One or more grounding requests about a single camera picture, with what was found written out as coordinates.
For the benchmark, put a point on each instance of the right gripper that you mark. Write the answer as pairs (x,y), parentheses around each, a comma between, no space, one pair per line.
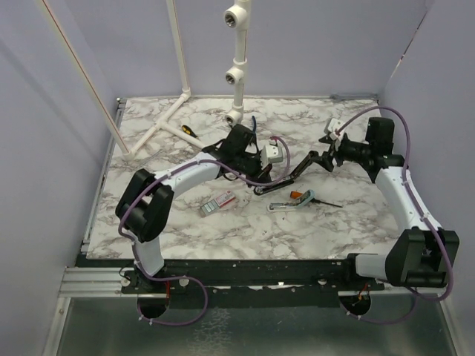
(328,156)

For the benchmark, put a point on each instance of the white pvc pipe frame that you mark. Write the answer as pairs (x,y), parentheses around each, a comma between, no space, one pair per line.
(137,48)

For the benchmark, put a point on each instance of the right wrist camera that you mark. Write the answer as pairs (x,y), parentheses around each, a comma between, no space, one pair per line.
(333,129)

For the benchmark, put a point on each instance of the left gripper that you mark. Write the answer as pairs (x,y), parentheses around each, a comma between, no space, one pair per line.
(260,175)

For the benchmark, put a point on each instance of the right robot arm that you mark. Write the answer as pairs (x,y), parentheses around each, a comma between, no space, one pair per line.
(421,255)

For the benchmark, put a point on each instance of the orange handled screwdriver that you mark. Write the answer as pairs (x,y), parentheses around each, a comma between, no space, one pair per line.
(297,194)

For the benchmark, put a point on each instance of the blue handled pliers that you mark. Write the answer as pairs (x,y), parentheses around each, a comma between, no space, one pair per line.
(254,125)

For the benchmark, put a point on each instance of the red white staple box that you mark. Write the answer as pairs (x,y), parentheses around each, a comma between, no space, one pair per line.
(217,203)

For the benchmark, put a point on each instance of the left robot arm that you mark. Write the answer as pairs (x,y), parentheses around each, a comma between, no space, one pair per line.
(145,205)

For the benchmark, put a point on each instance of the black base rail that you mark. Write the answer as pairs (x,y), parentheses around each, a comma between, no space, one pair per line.
(238,284)

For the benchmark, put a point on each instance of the aluminium frame rail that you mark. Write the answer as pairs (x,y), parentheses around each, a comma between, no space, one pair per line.
(85,278)

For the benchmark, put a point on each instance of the black stapler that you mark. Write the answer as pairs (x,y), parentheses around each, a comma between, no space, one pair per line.
(310,158)

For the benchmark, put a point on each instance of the yellow black screwdriver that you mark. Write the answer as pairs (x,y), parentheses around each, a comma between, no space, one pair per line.
(187,130)

